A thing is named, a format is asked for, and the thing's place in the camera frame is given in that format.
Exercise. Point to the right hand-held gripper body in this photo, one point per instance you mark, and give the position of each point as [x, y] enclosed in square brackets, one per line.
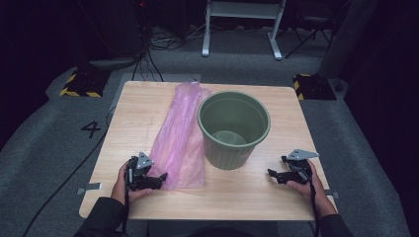
[301, 171]

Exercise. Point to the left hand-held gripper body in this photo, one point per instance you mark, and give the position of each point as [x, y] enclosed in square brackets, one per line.
[142, 161]

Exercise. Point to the pink plastic bag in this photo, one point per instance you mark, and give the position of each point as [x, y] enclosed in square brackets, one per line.
[179, 138]

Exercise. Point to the green plastic bin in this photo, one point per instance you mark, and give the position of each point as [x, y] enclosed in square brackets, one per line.
[230, 154]

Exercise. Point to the person's right hand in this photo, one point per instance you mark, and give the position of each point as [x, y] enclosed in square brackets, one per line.
[316, 191]

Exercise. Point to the person's left hand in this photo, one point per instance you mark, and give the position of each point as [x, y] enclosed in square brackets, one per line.
[120, 191]

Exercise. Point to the grey tape strip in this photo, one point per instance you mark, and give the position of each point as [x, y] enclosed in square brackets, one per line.
[89, 188]
[333, 194]

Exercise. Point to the person's dark clothing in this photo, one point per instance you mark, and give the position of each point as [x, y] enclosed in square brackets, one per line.
[230, 232]

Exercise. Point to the black yellow striped base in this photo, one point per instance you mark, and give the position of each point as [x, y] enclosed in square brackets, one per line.
[314, 87]
[85, 84]

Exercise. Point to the dark stand with grey base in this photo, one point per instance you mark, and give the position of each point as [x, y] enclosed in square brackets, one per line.
[112, 62]

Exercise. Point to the black tripod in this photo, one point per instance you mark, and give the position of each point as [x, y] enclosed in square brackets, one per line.
[311, 26]

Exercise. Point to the white metal stand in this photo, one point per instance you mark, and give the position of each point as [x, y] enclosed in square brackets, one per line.
[242, 10]

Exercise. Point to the grey post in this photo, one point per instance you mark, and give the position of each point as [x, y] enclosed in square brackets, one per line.
[346, 39]

